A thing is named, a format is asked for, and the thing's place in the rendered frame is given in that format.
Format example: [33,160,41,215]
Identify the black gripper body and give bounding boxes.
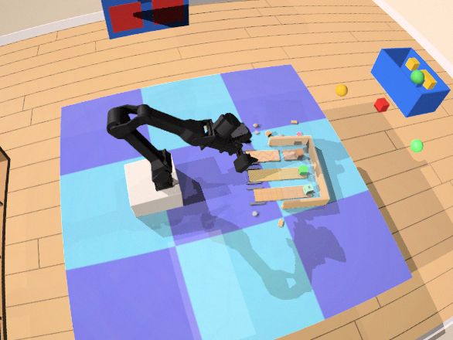
[219,136,252,173]

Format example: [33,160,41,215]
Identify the tan flat strip with pink zigzag pattern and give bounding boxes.
[246,150,275,162]

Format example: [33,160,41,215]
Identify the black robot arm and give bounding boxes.
[107,104,253,191]

